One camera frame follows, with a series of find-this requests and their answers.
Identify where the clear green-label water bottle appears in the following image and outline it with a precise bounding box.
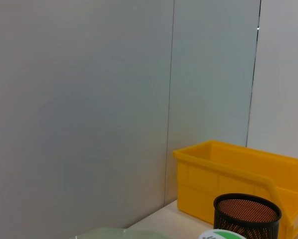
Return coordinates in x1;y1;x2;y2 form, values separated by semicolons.
198;229;248;239

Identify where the translucent green fruit bowl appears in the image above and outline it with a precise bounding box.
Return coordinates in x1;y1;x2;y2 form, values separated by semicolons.
70;226;182;239

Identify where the black mesh pen holder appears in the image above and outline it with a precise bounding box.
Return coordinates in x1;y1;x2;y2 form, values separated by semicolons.
213;193;282;239

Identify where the yellow plastic bin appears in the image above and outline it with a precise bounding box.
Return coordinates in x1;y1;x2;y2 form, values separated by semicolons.
173;140;298;237

